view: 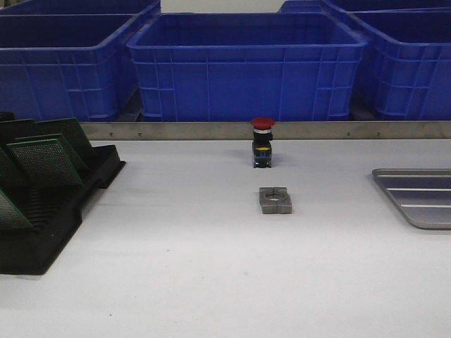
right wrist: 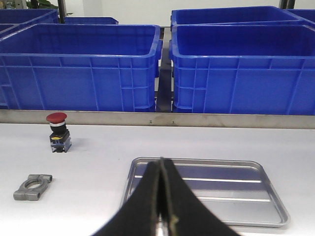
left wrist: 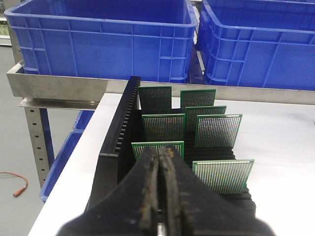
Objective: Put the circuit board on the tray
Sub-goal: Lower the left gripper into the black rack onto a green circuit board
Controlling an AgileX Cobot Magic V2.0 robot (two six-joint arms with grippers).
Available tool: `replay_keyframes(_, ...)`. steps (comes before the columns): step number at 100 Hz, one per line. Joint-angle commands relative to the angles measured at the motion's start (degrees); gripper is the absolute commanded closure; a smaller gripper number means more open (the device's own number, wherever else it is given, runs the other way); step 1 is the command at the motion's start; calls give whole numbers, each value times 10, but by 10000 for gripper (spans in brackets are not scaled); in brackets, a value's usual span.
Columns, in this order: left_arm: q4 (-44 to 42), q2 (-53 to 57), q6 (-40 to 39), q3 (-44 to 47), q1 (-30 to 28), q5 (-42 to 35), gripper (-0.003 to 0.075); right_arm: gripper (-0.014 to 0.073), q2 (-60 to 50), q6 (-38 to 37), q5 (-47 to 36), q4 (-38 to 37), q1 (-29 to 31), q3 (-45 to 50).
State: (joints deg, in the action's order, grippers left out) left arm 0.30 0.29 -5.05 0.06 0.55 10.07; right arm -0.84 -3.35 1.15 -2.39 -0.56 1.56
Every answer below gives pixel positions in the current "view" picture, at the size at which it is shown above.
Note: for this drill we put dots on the silver metal tray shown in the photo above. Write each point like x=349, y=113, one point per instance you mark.
x=421, y=195

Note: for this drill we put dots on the blue plastic crate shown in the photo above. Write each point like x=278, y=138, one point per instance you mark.
x=405, y=69
x=235, y=67
x=67, y=66

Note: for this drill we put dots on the centre blue plastic crate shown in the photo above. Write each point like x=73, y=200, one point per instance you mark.
x=235, y=67

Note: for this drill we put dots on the far right blue crate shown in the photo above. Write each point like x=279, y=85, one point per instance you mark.
x=357, y=6

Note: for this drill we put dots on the green perforated circuit board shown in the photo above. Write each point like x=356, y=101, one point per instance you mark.
x=11, y=217

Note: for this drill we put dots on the metal table edge rail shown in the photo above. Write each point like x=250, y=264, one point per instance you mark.
x=134, y=131

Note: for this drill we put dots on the black slotted board rack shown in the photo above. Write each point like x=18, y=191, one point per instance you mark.
x=54, y=212

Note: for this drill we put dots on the grey metal clamp block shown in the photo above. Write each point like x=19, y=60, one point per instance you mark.
x=275, y=200

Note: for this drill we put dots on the right blue plastic crate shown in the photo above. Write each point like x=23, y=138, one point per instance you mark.
x=405, y=69

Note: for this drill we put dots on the red emergency stop button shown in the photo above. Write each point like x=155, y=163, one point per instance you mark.
x=261, y=145

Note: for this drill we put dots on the far left blue crate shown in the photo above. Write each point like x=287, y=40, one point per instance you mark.
x=78, y=7

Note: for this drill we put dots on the left blue plastic crate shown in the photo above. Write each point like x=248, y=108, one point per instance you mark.
x=67, y=66

